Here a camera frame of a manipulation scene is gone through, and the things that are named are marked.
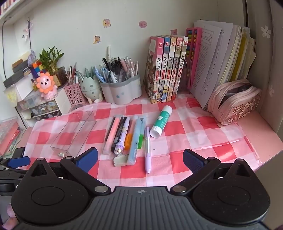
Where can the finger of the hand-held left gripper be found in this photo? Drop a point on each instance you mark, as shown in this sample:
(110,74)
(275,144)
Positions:
(19,152)
(18,161)

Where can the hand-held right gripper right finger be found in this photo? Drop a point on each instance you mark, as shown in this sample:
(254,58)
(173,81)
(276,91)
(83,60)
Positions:
(193,160)

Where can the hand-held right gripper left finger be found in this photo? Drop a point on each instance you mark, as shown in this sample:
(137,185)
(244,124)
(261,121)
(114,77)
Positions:
(87,158)

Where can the clear plastic box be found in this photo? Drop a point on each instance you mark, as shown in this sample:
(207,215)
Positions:
(73,132)

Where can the pink translucent pen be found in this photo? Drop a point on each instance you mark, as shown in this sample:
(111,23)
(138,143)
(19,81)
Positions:
(111,137)

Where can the black grey marker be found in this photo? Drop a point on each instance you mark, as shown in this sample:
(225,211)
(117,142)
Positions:
(119,132)

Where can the pink orange highlighter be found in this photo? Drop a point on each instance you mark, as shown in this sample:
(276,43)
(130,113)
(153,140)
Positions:
(128,140)

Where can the purple white pen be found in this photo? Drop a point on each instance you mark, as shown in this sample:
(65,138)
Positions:
(124,130)

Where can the purple mechanical pencil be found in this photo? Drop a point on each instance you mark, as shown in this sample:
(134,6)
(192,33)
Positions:
(147,152)

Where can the green white glue stick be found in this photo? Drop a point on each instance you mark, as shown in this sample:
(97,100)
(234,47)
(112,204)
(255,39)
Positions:
(161,121)

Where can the person's left hand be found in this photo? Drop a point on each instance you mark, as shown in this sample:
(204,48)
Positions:
(10,211)

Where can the pink flat box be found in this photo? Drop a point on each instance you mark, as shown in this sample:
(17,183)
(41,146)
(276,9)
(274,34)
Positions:
(8,137)

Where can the pink checked tablecloth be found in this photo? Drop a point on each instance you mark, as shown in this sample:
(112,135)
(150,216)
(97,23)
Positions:
(176,137)

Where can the white desk drawer organizer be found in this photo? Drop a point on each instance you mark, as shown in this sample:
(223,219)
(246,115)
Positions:
(39,108)

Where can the yellow lace doily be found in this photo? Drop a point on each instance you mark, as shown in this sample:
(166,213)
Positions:
(11,96)

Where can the white box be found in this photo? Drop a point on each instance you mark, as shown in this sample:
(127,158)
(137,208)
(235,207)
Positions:
(23,88)

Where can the pink perforated pen holder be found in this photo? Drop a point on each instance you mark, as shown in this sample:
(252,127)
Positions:
(75,94)

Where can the egg shaped pen holder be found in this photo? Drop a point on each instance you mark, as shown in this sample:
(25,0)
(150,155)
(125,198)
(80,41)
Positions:
(90,88)

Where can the pink pencil case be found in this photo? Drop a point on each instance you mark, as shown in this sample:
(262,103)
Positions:
(236,104)

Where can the dark grey box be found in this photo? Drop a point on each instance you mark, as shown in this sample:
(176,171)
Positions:
(21,67)
(14,79)

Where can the pink orange lion toy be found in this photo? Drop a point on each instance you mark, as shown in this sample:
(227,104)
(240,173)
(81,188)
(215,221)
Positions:
(45,84)

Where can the grey white flower pen holder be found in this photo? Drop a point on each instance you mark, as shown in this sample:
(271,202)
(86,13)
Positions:
(122,90)

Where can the colourful puzzle cube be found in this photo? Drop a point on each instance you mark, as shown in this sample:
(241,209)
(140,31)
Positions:
(35,67)

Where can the bunch of red black pens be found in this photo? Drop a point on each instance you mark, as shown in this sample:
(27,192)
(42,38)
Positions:
(74,73)

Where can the bunch of teal pens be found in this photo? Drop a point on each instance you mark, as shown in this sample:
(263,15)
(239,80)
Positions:
(87,71)

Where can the bunch of blue pens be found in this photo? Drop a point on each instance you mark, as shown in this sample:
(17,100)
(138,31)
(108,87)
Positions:
(104,73)

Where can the magnifying glass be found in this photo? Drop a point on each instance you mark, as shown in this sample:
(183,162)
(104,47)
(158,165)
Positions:
(119,75)

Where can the brown box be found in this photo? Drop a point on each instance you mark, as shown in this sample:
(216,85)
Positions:
(17,62)

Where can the comic book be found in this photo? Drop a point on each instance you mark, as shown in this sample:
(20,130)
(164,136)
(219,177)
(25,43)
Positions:
(183,64)
(167,70)
(178,66)
(173,70)
(152,73)

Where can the purple crystal hanging charm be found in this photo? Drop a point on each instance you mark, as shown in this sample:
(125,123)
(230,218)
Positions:
(32,57)

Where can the lucky bamboo plant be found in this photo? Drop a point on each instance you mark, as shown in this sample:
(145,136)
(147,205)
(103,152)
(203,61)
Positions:
(52,58)

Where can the stack of papers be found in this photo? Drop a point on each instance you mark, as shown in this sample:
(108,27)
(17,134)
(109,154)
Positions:
(223,57)

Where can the tall white pen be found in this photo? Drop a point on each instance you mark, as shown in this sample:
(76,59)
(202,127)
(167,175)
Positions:
(108,53)

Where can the pink abacus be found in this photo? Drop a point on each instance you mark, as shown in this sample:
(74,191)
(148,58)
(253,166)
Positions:
(195,44)

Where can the small flower wall sticker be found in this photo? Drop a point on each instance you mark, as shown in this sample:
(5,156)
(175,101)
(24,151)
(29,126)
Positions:
(270,90)

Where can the brown beaver wall sticker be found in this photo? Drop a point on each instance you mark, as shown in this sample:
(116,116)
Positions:
(97,39)

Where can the pink square wall sticker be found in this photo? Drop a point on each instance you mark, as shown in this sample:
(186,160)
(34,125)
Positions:
(174,32)

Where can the yellow cartoon wall sticker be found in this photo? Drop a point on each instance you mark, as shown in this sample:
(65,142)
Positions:
(106,23)

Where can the white wall shelf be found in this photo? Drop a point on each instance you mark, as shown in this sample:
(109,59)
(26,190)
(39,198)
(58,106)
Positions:
(13,11)

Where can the round pink wall sticker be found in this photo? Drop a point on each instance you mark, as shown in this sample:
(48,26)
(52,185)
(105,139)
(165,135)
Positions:
(142,23)

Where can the large flower wall sticker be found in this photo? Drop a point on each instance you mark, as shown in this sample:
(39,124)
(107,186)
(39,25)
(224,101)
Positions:
(265,31)

